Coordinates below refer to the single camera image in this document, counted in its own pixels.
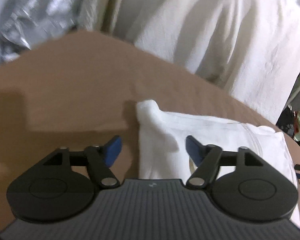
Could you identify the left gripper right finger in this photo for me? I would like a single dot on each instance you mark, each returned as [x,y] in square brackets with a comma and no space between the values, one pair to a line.
[210,158]

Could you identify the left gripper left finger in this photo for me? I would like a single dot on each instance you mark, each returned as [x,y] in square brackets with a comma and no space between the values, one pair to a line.
[96,159]

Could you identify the white fleece garment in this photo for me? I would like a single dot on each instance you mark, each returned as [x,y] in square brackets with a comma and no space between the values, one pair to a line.
[173,145]

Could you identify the white draped cloth cover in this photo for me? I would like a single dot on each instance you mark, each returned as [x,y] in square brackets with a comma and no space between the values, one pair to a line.
[249,48]

